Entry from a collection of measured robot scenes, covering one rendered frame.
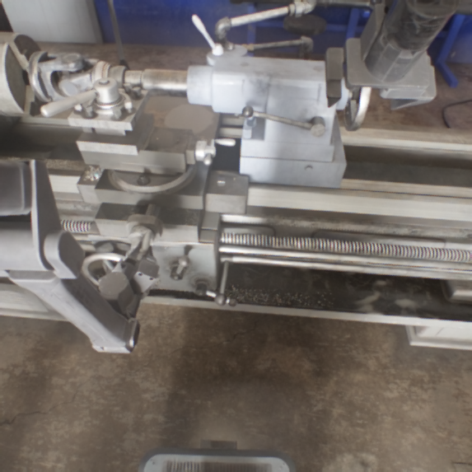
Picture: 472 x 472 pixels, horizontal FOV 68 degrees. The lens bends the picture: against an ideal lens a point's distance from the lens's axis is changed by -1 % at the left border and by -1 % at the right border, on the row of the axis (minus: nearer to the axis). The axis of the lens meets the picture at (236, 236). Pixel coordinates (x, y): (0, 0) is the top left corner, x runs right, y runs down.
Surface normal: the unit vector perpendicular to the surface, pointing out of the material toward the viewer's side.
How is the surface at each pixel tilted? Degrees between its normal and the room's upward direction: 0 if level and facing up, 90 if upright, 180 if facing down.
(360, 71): 30
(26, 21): 90
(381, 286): 0
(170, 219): 0
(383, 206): 36
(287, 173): 90
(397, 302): 0
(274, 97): 76
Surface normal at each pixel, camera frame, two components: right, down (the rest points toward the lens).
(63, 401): 0.02, -0.65
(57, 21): -0.08, 0.76
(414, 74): 0.00, -0.18
